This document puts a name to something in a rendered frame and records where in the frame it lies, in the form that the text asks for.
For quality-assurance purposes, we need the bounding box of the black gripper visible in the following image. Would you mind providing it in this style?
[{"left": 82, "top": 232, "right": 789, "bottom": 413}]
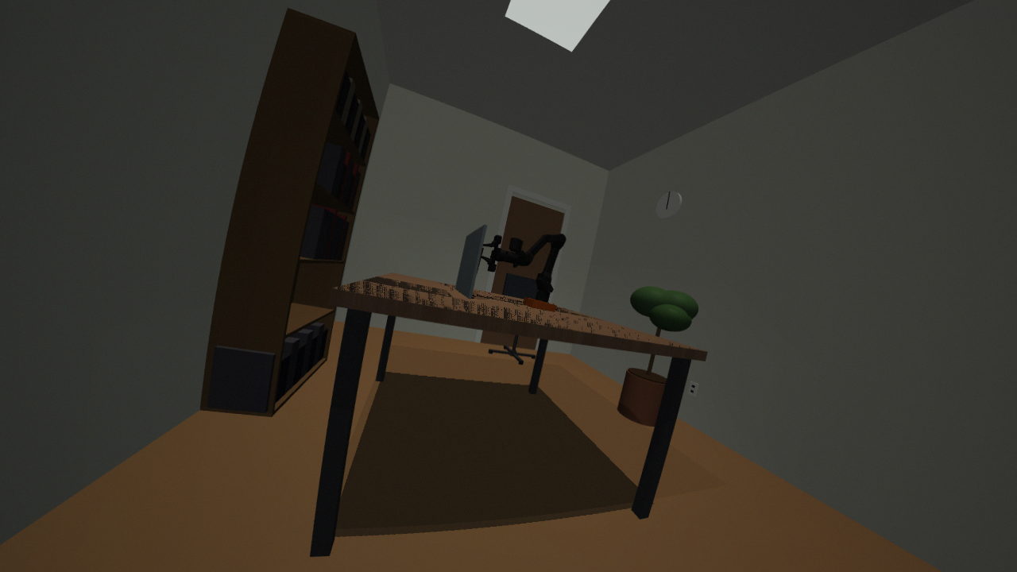
[{"left": 481, "top": 235, "right": 509, "bottom": 272}]

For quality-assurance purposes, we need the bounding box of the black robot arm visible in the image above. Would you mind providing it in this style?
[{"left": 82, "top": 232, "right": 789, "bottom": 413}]
[{"left": 507, "top": 234, "right": 566, "bottom": 303}]

